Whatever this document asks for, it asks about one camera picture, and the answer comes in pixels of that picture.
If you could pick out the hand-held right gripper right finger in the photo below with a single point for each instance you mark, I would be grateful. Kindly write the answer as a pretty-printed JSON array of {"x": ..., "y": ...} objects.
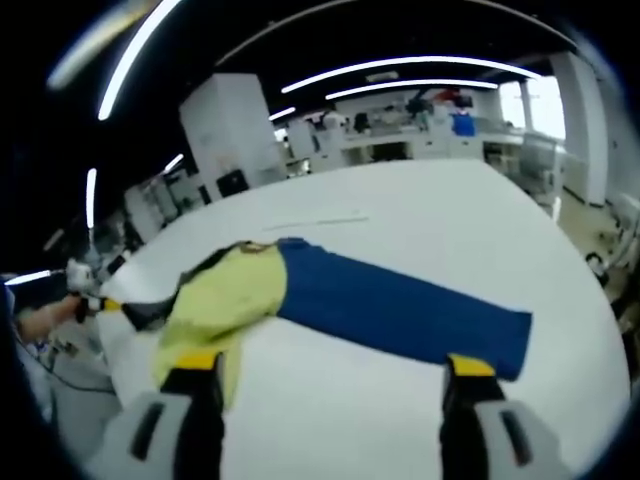
[{"x": 500, "y": 435}]

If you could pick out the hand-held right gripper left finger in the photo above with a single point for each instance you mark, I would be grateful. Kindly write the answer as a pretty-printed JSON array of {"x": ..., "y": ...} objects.
[{"x": 155, "y": 430}]

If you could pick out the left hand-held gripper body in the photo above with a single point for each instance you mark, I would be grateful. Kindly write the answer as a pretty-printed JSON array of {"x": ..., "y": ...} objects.
[{"x": 82, "y": 277}]

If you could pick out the yellow blue black garment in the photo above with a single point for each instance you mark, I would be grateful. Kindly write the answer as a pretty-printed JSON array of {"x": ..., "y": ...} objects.
[{"x": 380, "y": 305}]

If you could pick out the black office chair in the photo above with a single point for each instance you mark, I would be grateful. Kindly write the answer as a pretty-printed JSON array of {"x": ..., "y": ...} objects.
[{"x": 232, "y": 184}]

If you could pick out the white square pillar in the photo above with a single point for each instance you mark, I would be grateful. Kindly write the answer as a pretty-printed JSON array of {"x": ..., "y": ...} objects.
[{"x": 230, "y": 135}]

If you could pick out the straight ceiling light strip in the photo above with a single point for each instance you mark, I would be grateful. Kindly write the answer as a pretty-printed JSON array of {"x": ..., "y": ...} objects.
[{"x": 130, "y": 55}]

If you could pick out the white table cover plate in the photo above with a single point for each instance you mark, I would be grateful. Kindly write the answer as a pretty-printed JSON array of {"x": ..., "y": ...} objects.
[{"x": 320, "y": 221}]

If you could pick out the row of white cabinets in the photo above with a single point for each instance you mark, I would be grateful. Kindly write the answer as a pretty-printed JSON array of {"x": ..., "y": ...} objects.
[{"x": 400, "y": 142}]

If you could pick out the blue storage box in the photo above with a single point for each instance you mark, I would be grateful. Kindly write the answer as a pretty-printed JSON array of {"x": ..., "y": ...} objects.
[{"x": 463, "y": 124}]

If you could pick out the short curved ceiling light strip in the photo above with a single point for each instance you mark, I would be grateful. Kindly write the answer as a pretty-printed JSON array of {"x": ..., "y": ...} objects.
[{"x": 410, "y": 83}]

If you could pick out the long curved ceiling light strip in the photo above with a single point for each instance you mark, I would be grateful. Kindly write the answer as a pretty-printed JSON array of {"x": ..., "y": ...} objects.
[{"x": 400, "y": 62}]

